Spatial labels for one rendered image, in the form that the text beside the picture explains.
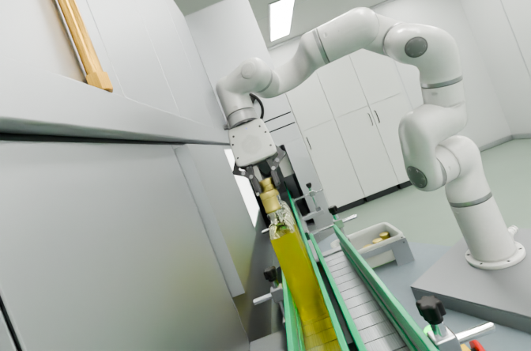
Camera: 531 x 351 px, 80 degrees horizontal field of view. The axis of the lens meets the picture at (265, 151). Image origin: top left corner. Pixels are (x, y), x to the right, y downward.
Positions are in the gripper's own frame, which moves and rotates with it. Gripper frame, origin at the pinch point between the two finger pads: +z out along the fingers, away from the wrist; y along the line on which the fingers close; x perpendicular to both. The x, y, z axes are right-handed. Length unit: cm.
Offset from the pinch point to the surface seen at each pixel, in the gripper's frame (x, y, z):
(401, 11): 379, 271, -236
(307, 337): -5.8, -2.8, 31.8
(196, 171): -9.7, -12.5, -6.3
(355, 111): 366, 136, -108
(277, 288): -3.3, -5.5, 22.0
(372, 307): -4.2, 11.0, 31.4
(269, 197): -6.5, -0.1, 4.1
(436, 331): -31.2, 14.1, 28.5
